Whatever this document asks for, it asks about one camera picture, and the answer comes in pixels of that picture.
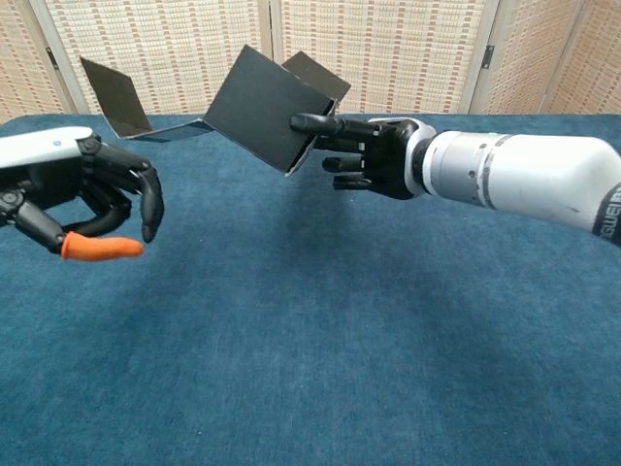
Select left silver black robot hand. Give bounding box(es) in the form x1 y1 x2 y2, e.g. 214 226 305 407
0 126 166 263

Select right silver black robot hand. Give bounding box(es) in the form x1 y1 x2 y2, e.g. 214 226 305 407
289 112 438 201

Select black cardboard folding box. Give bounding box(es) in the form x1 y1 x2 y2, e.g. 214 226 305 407
79 44 353 178

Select woven bamboo screen panel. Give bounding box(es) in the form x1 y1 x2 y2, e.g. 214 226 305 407
269 0 501 117
545 0 621 117
0 0 79 125
468 0 583 117
28 0 278 117

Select blue felt table cover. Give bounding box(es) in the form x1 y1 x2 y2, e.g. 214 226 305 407
0 112 621 466

